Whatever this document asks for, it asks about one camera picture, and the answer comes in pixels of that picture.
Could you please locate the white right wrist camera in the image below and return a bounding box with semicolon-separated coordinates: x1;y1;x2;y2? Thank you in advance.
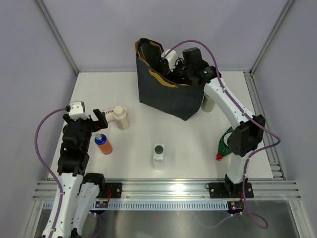
161;49;179;71

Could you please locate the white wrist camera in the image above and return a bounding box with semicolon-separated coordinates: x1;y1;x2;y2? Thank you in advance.
161;49;179;71
68;101;90;120

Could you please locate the white slotted cable duct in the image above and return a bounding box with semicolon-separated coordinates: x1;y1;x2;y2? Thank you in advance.
43;201;243;211

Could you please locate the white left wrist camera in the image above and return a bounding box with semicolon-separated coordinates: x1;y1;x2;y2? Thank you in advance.
68;101;90;120

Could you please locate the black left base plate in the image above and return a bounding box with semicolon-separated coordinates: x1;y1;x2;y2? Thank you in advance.
97;182;122;199

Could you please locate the beige bottle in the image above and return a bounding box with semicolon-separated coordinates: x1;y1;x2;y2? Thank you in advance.
201;94;215;113

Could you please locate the aluminium mounting rail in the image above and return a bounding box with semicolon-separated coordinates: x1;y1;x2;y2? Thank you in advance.
32;180;302;200

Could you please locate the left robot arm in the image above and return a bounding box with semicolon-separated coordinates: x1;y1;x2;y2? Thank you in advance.
42;106;108;238

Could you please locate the orange bottle with blue cap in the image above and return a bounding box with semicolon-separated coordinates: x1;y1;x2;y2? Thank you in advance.
95;133;112;155

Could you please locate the cream MURRAYLE bottle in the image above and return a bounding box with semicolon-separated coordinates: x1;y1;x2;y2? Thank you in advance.
101;106;127;122

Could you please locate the white bottle with black cap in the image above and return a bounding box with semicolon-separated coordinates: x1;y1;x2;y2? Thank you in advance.
153;143;165;171

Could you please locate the dark denim canvas bag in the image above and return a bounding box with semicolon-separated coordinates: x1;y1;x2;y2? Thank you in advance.
134;38;204;121

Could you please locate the right aluminium frame post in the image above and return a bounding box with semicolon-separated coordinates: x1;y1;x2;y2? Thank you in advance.
250;0;298;74

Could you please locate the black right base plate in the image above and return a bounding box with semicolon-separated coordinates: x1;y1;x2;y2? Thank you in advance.
206;182;254;199

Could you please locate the cream bottle with flip cap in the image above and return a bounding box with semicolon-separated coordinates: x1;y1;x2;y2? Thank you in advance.
113;106;130;130

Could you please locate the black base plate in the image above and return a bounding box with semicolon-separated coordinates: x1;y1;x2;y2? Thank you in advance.
206;182;254;199
97;182;122;199

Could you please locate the grey aluminium corner post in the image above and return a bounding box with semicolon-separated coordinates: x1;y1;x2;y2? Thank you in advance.
34;0;80;75

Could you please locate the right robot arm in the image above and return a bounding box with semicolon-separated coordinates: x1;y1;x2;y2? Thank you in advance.
63;68;266;197

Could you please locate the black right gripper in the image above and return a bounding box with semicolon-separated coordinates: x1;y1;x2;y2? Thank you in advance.
162;57;193;91

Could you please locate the green bottle with red cap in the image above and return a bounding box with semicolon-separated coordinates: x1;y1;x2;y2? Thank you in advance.
216;127;234;161

